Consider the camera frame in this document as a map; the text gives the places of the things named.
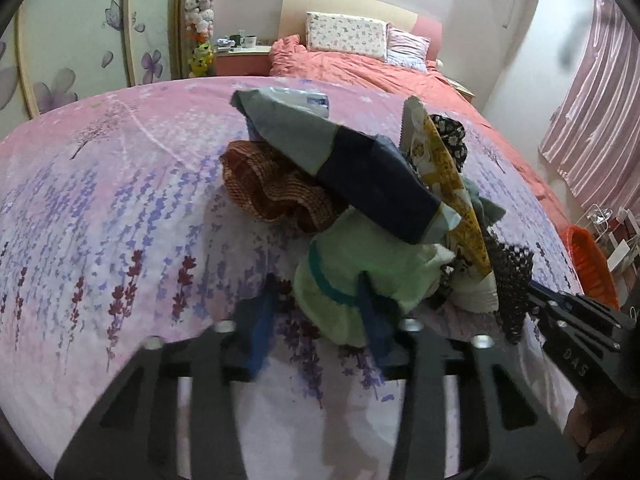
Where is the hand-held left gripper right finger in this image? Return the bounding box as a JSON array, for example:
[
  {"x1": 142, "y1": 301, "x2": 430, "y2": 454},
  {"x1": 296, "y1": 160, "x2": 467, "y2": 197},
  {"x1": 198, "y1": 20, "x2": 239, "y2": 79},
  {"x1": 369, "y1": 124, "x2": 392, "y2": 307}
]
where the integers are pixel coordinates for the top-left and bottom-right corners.
[{"x1": 356, "y1": 269, "x2": 586, "y2": 480}]

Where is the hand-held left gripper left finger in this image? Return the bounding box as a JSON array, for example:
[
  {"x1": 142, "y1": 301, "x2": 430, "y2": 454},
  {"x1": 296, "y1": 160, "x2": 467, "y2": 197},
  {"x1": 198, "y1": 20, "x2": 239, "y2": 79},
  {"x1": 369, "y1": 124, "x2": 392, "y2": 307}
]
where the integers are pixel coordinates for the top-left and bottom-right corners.
[{"x1": 54, "y1": 274, "x2": 282, "y2": 480}]

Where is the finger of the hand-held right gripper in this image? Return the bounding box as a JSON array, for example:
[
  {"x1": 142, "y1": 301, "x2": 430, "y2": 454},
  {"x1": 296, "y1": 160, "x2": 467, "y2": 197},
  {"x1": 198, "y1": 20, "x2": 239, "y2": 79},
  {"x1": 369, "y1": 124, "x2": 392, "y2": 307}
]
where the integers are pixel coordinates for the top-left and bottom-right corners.
[{"x1": 526, "y1": 281, "x2": 627, "y2": 342}]

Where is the orange plastic basket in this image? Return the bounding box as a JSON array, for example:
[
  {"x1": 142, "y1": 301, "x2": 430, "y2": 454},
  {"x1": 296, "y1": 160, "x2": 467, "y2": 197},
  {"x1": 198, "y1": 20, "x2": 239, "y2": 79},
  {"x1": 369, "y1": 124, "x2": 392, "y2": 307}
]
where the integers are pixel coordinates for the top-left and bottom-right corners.
[{"x1": 564, "y1": 225, "x2": 621, "y2": 311}]

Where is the black dotted cloth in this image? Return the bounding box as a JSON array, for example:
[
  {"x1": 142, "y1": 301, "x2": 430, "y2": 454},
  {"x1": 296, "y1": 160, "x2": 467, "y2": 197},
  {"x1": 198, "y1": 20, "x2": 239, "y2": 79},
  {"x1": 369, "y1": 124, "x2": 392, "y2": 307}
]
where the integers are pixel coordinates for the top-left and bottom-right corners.
[{"x1": 482, "y1": 232, "x2": 535, "y2": 346}]

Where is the light green cloth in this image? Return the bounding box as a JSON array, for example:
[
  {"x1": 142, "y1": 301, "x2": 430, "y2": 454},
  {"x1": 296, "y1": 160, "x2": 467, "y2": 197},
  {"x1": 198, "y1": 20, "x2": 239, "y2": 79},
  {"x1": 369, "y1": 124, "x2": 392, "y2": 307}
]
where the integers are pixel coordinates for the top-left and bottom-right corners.
[{"x1": 292, "y1": 207, "x2": 456, "y2": 348}]

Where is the brown ribbed scrunchie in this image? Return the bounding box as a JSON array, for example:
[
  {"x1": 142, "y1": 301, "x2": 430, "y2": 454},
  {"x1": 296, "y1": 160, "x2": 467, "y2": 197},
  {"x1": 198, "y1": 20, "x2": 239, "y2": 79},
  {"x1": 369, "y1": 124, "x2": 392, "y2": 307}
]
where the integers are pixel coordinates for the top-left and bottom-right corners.
[{"x1": 219, "y1": 139, "x2": 348, "y2": 235}]

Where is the person's right forearm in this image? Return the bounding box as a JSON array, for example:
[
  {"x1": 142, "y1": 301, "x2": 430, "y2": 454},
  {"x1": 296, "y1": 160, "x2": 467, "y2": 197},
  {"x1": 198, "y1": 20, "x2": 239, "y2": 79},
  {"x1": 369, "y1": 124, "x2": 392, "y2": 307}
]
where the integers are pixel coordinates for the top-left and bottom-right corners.
[{"x1": 564, "y1": 394, "x2": 603, "y2": 463}]

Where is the grey green cloth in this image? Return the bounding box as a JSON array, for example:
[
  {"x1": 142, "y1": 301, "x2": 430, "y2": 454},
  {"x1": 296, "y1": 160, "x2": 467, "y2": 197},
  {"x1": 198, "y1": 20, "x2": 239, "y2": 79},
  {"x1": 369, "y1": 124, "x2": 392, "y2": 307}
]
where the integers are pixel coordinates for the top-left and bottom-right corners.
[{"x1": 464, "y1": 180, "x2": 507, "y2": 227}]

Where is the grey and navy cloth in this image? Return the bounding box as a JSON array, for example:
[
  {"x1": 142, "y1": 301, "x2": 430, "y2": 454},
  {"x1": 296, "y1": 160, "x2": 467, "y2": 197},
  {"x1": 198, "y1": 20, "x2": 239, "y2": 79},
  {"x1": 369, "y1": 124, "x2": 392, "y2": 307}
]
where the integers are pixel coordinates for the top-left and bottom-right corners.
[{"x1": 231, "y1": 87, "x2": 462, "y2": 245}]

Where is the yellow patterned cloth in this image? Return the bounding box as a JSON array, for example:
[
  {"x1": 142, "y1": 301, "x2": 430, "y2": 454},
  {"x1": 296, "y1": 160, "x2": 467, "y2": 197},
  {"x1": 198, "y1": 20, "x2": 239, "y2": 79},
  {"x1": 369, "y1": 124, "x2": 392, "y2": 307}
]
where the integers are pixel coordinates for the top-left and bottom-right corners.
[{"x1": 401, "y1": 96, "x2": 498, "y2": 313}]

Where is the lavender printed pink blanket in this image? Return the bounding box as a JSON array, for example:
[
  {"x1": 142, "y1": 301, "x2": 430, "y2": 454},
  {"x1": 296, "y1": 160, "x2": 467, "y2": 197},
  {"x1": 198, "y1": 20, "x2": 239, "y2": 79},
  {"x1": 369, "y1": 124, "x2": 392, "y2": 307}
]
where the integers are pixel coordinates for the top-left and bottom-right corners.
[{"x1": 0, "y1": 75, "x2": 586, "y2": 480}]

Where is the pink striped curtain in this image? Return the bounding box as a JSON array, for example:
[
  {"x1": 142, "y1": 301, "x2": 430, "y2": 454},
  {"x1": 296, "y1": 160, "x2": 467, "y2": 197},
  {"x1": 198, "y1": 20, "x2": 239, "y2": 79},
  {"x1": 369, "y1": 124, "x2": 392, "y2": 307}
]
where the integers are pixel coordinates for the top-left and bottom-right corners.
[{"x1": 539, "y1": 0, "x2": 640, "y2": 213}]

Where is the pink nightstand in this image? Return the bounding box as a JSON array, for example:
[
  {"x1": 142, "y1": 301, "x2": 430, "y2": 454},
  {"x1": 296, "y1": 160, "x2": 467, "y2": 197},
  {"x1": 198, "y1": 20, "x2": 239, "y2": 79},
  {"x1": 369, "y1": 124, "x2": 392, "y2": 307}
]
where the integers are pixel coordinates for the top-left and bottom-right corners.
[
  {"x1": 215, "y1": 45, "x2": 273, "y2": 78},
  {"x1": 445, "y1": 77, "x2": 476, "y2": 106}
]

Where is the coral duvet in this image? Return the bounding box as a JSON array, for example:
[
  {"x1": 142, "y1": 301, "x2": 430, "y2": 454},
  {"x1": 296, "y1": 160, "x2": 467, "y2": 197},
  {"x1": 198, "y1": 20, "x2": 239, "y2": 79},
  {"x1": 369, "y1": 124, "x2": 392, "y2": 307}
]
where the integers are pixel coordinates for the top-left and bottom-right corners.
[{"x1": 269, "y1": 34, "x2": 571, "y2": 231}]

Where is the striped purple pillow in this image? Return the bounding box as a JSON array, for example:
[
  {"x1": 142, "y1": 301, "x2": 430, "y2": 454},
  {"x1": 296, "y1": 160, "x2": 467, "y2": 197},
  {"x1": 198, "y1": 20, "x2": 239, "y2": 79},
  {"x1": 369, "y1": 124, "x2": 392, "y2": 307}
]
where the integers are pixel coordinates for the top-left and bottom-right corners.
[{"x1": 386, "y1": 27, "x2": 432, "y2": 71}]

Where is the floral white pillow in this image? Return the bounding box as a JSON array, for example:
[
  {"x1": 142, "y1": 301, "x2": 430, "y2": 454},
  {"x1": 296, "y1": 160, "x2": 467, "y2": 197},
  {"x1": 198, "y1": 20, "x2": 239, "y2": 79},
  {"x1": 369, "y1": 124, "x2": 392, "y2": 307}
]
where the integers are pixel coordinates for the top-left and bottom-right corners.
[{"x1": 305, "y1": 11, "x2": 390, "y2": 63}]

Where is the cream pink bed headboard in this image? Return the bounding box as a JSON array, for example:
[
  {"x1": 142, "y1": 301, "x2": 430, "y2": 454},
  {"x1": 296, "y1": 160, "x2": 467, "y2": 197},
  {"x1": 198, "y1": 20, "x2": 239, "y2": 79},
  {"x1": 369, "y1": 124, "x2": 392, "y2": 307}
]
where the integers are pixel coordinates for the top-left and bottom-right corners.
[{"x1": 278, "y1": 0, "x2": 445, "y2": 63}]

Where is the hanging stuffed toys column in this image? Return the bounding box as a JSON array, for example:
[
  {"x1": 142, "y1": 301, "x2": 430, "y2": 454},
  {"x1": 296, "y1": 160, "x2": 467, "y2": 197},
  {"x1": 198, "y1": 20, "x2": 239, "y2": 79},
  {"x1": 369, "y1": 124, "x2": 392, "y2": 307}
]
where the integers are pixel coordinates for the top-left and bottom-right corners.
[{"x1": 184, "y1": 0, "x2": 217, "y2": 78}]

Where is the floral sliding door wardrobe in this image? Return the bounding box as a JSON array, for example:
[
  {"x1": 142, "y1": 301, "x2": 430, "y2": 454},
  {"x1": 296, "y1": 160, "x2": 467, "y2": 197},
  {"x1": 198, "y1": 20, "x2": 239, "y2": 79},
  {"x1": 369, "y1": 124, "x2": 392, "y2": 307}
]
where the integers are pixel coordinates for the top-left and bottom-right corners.
[{"x1": 0, "y1": 0, "x2": 183, "y2": 121}]

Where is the white wire rack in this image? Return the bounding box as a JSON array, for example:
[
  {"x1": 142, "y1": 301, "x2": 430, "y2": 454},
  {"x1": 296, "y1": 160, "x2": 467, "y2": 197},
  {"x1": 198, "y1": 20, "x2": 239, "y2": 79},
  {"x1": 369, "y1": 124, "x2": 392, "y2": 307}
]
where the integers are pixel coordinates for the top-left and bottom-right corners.
[{"x1": 582, "y1": 204, "x2": 640, "y2": 273}]

